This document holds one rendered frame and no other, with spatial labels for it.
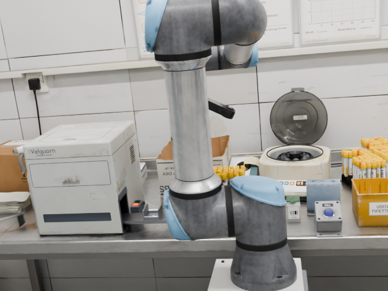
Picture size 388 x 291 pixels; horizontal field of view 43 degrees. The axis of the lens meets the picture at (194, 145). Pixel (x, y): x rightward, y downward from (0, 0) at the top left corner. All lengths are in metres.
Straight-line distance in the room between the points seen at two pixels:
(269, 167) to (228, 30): 0.83
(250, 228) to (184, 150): 0.22
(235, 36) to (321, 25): 1.02
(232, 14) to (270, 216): 0.42
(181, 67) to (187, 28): 0.08
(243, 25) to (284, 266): 0.52
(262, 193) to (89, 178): 0.63
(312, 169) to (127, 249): 0.66
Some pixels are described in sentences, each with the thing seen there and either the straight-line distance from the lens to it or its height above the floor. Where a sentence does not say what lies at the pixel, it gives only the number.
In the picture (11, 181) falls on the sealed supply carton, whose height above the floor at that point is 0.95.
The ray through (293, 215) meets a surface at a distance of 1.53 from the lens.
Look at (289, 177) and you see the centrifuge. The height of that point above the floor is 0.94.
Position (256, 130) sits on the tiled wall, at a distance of 2.04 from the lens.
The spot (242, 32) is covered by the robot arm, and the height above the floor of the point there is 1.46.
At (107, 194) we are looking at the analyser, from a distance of 1.52.
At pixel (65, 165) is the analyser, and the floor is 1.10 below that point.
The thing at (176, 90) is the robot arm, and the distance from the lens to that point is 1.00.
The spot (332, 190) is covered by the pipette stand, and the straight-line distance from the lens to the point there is 1.56.
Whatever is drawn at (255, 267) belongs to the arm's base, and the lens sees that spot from 1.11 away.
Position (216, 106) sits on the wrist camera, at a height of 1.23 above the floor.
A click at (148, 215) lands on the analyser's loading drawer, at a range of 1.57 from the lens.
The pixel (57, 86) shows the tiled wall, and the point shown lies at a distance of 2.20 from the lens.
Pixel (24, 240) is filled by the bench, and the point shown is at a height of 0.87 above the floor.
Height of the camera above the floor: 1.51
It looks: 15 degrees down
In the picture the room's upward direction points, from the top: 6 degrees counter-clockwise
